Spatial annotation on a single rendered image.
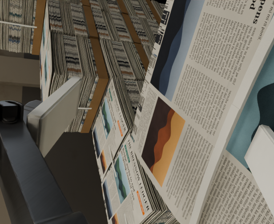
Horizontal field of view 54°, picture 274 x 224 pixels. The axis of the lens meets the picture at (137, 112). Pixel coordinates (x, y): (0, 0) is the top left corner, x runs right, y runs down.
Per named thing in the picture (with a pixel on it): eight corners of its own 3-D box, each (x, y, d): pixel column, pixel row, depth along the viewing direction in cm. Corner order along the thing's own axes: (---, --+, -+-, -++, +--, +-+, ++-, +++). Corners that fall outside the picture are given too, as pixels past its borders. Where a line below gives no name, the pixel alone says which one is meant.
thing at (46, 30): (41, 89, 146) (39, 89, 145) (40, 56, 163) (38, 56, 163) (50, 30, 121) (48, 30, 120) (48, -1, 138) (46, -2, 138)
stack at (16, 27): (185, 75, 208) (-3, 51, 154) (172, 51, 227) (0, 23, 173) (211, 32, 183) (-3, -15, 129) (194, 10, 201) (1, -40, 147)
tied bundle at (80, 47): (90, 134, 139) (42, 133, 129) (82, 93, 157) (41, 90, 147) (110, 79, 113) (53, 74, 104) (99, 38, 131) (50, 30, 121)
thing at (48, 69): (43, 130, 128) (41, 130, 128) (42, 87, 146) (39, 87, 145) (54, 71, 104) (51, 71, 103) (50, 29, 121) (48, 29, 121)
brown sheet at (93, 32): (82, 92, 156) (74, 91, 154) (77, 60, 173) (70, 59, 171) (98, 37, 130) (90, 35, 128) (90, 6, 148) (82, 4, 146)
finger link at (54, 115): (36, 169, 14) (22, 166, 14) (77, 115, 20) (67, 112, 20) (41, 118, 13) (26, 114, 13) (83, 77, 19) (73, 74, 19)
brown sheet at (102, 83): (88, 133, 138) (80, 133, 136) (82, 93, 156) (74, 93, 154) (109, 79, 113) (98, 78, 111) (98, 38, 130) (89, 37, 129)
